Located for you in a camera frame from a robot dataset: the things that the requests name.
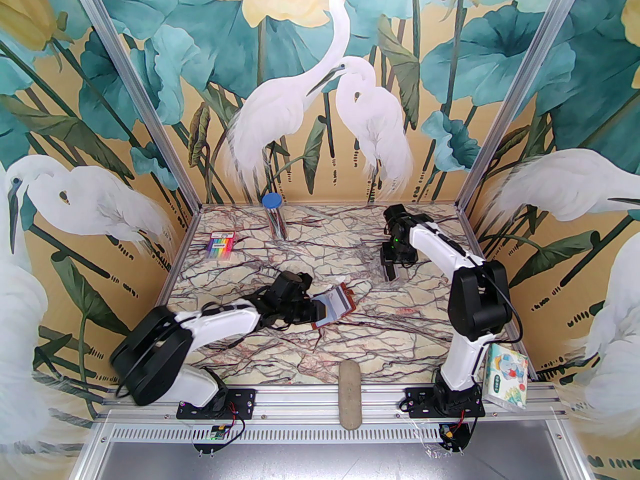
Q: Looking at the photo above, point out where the brown leather card holder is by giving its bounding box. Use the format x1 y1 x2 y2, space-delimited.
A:
310 282 357 331

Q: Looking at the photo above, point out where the beige oblong pad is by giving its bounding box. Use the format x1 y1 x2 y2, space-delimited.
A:
337 360 363 430

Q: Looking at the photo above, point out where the pack of coloured markers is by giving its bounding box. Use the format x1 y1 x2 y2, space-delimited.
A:
204 230 236 261

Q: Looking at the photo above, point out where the clear jar with blue lid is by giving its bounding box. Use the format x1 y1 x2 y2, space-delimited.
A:
261 193 288 241

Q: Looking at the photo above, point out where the small green circuit board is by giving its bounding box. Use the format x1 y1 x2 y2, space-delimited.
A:
194 422 236 456

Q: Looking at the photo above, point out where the slotted metal panel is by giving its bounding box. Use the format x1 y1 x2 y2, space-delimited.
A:
75 420 593 480

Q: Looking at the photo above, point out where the printed tissue pack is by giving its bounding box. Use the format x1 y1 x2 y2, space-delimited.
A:
482 344 530 411

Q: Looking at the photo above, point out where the small board with yellow connector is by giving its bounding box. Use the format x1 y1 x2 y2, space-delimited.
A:
436 420 475 453

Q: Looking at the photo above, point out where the aluminium table side rail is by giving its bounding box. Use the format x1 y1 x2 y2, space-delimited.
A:
121 205 203 385
457 205 538 383

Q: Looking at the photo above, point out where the aluminium front rail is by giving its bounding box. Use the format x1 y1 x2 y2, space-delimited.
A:
95 383 571 424

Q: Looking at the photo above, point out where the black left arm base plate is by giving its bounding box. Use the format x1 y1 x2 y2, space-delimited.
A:
176 388 257 421

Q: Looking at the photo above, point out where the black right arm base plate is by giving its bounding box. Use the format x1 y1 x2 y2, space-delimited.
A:
404 387 486 419

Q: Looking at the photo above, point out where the aluminium frame post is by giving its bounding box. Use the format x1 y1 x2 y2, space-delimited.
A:
64 0 205 208
456 0 587 209

